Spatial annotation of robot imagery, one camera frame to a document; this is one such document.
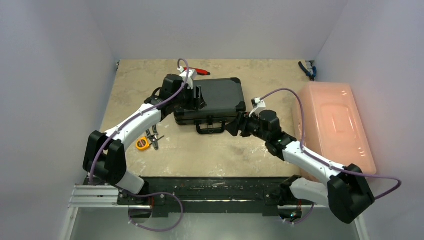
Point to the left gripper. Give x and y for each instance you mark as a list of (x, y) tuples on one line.
[(196, 103)]

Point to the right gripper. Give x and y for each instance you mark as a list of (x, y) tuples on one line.
[(245, 123)]

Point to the black poker set case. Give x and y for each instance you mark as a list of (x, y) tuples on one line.
[(224, 99)]

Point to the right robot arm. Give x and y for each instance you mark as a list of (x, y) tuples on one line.
[(342, 189)]

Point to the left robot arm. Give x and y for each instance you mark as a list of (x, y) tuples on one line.
[(105, 154)]

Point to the black multitool pliers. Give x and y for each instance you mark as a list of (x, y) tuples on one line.
[(153, 136)]

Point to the yellow tape measure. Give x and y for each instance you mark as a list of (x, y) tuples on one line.
[(142, 143)]

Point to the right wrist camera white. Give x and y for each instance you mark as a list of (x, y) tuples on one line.
[(258, 105)]

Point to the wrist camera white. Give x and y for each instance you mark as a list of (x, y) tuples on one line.
[(188, 76), (258, 105)]

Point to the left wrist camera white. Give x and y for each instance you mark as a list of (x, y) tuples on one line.
[(188, 76)]

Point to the red handled tool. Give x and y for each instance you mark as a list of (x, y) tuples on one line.
[(202, 72)]

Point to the blue handled pliers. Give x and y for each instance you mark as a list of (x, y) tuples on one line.
[(309, 70)]

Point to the aluminium frame rail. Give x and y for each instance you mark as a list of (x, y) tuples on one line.
[(89, 195)]

